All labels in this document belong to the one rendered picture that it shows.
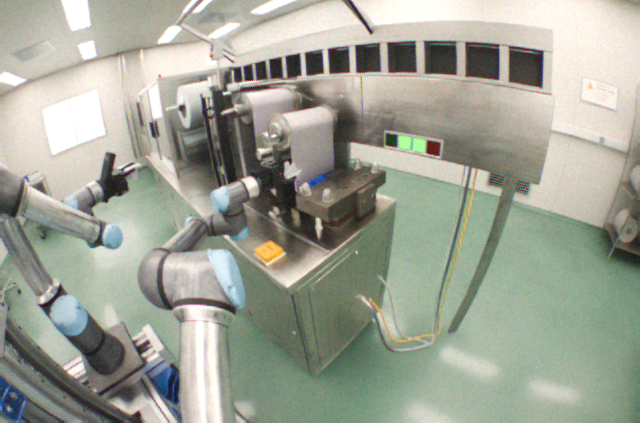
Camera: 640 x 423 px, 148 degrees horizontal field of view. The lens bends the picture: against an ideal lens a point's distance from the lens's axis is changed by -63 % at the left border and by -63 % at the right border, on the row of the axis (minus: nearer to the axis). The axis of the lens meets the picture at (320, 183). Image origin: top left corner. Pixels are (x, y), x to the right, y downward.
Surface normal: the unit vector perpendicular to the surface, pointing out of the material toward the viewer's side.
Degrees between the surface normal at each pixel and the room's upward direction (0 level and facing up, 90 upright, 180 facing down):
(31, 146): 90
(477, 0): 90
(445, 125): 90
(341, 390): 0
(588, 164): 90
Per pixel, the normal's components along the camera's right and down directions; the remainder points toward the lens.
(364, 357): -0.07, -0.91
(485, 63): -0.68, 0.34
